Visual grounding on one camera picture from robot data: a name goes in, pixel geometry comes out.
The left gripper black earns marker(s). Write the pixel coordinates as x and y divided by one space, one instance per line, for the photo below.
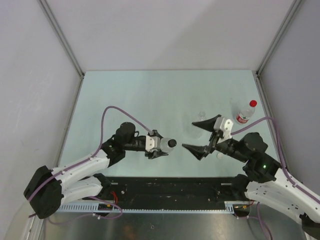
154 154

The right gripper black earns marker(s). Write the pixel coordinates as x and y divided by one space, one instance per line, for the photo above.
198 151

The short clear bottle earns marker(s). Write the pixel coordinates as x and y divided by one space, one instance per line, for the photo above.
164 145

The black bottle cap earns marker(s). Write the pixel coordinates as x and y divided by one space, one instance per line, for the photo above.
172 143

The clear bottle red label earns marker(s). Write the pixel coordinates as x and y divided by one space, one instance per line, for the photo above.
245 114

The red bottle cap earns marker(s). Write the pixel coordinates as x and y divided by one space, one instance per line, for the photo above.
253 103

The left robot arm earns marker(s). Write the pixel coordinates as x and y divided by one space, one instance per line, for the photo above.
48 189

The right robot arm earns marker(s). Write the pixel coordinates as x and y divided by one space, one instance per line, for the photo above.
266 180

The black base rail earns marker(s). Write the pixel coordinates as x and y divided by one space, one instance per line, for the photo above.
152 191

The slotted cable duct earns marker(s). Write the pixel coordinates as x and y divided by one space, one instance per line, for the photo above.
207 207

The right aluminium corner post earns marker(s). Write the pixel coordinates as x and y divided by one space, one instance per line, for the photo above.
287 21

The aluminium corner post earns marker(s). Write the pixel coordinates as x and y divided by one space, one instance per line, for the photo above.
52 20
287 21

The left aluminium corner post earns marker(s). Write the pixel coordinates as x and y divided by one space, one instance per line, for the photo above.
52 20

